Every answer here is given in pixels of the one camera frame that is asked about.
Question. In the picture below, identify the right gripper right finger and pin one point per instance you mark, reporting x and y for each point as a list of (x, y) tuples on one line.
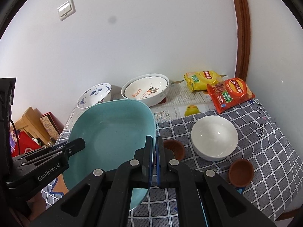
[(204, 198)]

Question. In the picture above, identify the brown small bowl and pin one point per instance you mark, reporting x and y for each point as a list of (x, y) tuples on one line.
[(177, 148), (241, 173)]

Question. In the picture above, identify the patterned red box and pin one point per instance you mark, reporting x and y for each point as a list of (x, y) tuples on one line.
[(52, 125)]

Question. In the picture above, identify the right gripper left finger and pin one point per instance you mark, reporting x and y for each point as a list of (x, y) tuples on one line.
[(102, 198)]

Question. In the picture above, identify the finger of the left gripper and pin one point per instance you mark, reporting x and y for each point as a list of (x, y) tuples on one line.
[(39, 156)]

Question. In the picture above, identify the large white outer bowl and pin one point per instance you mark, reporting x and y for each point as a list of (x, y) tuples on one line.
[(153, 100)]

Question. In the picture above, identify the yellow chips bag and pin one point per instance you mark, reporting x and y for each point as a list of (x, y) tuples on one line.
[(198, 81)]

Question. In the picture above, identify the lemon print inner bowl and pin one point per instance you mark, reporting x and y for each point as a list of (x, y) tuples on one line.
[(146, 87)]

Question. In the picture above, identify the red chips bag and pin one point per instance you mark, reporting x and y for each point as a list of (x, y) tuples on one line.
[(229, 93)]

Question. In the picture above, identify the light blue square plate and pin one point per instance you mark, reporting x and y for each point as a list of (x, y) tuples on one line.
[(112, 132)]

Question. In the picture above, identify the red paper bag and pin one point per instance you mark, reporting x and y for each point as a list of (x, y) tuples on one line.
[(25, 144)]

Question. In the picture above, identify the white wall switch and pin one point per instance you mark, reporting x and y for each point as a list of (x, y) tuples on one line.
[(66, 10)]

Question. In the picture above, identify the wooden furniture piece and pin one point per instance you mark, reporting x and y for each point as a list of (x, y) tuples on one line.
[(30, 123)]

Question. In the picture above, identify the brown wooden door frame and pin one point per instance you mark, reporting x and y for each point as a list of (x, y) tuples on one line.
[(243, 38)]

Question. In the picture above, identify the blue crane pattern bowl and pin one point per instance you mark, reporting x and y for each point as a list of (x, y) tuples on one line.
[(99, 93)]

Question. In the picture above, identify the plain white bowl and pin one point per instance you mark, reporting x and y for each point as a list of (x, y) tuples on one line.
[(214, 138)]

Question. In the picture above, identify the grey checkered tablecloth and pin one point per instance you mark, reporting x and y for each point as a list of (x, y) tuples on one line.
[(277, 167)]

